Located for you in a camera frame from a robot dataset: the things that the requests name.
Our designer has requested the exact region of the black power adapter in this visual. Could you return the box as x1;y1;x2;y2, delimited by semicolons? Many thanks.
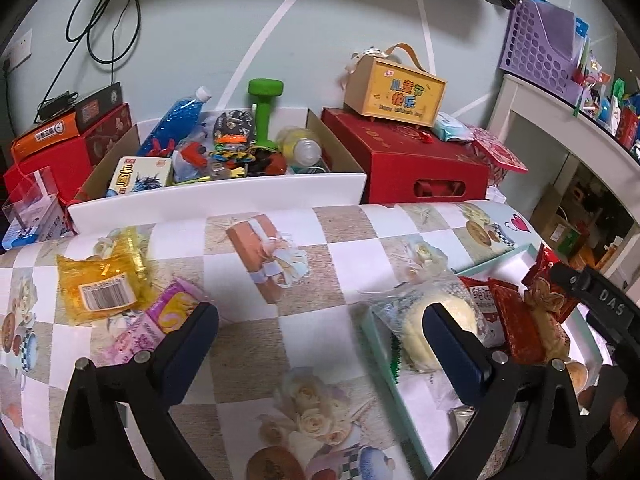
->
38;90;79;117

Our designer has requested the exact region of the light blue tissue pack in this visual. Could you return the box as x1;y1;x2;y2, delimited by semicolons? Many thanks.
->
431;114;474;143

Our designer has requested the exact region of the clear yellowish bottle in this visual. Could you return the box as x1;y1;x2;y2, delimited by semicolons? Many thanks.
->
276;126;324;167

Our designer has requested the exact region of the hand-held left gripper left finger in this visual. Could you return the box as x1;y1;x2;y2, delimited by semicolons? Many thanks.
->
55;301;220;480

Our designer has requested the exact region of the purple snack packet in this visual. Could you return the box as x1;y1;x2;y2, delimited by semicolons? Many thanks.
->
94;276;212;367

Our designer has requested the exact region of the row of colourful shelf items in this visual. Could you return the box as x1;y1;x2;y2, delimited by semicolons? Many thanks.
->
571;17;640;152

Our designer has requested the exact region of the small dark red packet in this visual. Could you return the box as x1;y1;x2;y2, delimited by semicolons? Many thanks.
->
456;275;507;347

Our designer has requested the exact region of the large red gift box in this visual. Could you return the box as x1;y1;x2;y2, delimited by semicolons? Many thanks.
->
320;105;491;205

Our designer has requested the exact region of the clear plastic box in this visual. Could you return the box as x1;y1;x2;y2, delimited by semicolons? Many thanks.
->
1;165;69;242

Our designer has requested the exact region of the red patterned card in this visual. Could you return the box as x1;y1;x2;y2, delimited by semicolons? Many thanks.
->
469;126;530;184

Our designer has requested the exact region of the white shelf unit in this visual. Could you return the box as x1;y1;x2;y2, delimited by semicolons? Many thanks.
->
486;73;640;281

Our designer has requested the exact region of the blue white tissue box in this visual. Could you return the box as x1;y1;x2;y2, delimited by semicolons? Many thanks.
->
0;209;77;252

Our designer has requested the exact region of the dark green snack packet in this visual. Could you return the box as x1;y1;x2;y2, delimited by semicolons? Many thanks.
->
560;357;602;397

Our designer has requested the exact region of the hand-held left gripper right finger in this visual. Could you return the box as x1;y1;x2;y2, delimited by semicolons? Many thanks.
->
421;303;587;480

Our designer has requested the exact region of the black cable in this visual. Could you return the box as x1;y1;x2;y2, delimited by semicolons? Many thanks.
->
36;0;142;122

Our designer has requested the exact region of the shallow teal cardboard tray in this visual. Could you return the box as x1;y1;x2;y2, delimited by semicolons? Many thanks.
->
359;241;607;480

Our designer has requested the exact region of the red patterned snack bar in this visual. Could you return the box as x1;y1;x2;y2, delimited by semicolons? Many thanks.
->
486;279;547;364

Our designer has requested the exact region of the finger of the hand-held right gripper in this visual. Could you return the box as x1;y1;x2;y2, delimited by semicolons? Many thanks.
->
549;261;639;334

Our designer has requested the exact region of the purple perforated basket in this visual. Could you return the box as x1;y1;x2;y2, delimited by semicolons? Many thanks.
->
498;0;592;107

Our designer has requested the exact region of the red storage box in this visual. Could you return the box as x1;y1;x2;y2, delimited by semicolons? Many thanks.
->
3;103;134;202

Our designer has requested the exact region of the green dumbbell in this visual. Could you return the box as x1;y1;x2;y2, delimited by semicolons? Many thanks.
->
247;77;285;152

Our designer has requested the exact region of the card game box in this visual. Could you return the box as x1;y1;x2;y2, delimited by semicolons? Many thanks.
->
105;155;174;199

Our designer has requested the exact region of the orange flat box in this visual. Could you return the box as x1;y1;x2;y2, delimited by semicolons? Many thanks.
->
10;113;82;162

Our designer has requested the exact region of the cardboard box with white board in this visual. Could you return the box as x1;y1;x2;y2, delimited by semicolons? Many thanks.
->
66;106;369;234

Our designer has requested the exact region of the pile of small toys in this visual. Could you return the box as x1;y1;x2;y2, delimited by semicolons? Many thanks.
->
174;109;289;182

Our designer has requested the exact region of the round yellow pastry packet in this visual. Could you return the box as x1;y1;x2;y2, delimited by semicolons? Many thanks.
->
369;276;494;374

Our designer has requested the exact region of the white wall outlet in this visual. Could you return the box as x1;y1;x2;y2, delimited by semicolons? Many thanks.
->
0;26;34;69

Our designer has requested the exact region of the yellow gift box with handle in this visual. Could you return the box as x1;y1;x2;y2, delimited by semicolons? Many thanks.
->
342;42;448;129

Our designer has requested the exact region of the yellow clear snack packet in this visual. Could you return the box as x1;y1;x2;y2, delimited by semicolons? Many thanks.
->
55;226;152;328

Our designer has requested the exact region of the black flat box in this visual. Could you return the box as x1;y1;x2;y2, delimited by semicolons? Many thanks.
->
74;81;124;134

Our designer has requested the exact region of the person's right hand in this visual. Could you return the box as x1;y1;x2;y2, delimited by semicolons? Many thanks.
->
611;396;640;443

